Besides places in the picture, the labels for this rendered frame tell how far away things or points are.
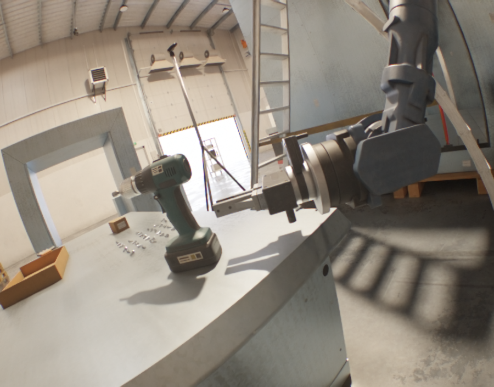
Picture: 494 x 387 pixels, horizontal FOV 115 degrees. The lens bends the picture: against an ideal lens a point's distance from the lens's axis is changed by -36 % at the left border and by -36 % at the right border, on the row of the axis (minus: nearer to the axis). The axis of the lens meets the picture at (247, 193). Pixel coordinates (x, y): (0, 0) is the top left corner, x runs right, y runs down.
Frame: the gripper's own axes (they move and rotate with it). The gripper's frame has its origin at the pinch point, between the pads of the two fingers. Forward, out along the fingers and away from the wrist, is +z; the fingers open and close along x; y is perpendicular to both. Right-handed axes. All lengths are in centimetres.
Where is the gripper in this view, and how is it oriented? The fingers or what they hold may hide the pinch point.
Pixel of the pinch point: (225, 205)
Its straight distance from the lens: 48.4
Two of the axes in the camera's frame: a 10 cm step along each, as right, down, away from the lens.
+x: 0.7, -2.4, 9.7
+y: 3.2, 9.3, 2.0
